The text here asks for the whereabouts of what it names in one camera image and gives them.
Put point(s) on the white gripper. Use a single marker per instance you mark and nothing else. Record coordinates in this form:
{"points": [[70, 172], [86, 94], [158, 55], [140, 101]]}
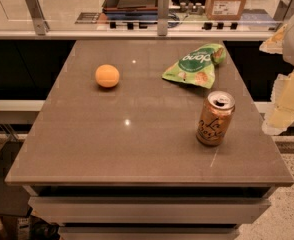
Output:
{"points": [[281, 113]]}

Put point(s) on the orange soda can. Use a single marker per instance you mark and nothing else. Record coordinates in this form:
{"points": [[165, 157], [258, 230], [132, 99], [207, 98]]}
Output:
{"points": [[216, 115]]}

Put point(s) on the green chip bag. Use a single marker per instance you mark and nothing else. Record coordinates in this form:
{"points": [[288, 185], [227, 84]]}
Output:
{"points": [[197, 67]]}

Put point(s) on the cardboard box with label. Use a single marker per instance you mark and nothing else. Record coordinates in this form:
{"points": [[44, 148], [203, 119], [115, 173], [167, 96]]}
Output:
{"points": [[224, 9]]}

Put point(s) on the orange fruit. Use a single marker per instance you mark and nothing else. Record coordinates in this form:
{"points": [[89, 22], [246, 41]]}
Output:
{"points": [[107, 76]]}

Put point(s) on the upper white drawer front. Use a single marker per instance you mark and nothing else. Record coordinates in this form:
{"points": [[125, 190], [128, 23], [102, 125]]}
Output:
{"points": [[152, 210]]}

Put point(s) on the right metal rail bracket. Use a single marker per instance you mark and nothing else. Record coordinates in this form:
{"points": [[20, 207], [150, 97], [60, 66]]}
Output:
{"points": [[284, 11]]}

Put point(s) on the metal rail bracket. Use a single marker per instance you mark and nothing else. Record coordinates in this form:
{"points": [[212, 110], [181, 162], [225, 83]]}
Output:
{"points": [[162, 22], [284, 11], [40, 24]]}

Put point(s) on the middle metal rail bracket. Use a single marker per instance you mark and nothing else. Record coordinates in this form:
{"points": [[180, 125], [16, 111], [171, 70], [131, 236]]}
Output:
{"points": [[162, 22]]}

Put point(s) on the left metal rail bracket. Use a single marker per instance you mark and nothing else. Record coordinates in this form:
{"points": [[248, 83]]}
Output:
{"points": [[40, 24]]}

